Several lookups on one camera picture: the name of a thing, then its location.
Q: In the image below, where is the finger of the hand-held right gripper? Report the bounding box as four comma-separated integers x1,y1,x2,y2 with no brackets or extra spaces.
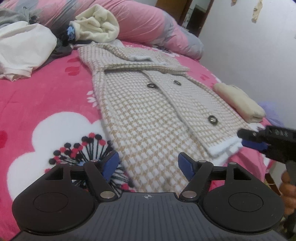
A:
238,128,266,142
242,139,269,152

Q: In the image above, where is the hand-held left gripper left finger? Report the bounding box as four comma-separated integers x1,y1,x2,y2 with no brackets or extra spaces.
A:
45,150,120,201

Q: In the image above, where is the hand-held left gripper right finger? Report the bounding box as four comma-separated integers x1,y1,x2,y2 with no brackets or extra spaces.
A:
178,152,251,202

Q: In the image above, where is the beige white checked coat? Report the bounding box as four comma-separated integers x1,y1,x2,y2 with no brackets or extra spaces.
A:
77,42,265,193

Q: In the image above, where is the person's right hand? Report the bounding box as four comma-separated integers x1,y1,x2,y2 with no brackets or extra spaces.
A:
280,171,296,215

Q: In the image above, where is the purple fleece garment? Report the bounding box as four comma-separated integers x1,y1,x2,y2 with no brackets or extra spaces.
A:
259,101,285,127

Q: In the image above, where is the cream folded garment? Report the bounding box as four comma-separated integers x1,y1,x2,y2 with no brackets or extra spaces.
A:
213,83,266,123

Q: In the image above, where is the thin white cloth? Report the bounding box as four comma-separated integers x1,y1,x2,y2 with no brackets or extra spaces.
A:
107,39,126,48

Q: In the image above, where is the long beige hanging cloth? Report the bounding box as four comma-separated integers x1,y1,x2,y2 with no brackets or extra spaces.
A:
252,0,263,23

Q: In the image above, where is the dark grey garment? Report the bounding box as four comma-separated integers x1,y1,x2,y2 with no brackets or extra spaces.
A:
50,38,93,59

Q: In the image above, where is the blue crumpled cloth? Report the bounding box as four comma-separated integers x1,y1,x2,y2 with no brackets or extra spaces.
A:
67,26,77,42

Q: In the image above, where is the cream fleece garment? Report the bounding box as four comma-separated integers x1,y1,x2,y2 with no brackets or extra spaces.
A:
69,4,119,43

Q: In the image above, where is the pink grey duvet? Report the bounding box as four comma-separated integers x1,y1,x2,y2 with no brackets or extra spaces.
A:
0,0,204,59

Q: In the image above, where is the white garment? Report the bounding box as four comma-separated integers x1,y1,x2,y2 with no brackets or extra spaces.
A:
0,21,58,81

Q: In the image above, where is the dark wooden door frame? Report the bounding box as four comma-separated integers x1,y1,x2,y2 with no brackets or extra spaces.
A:
178,0,215,38

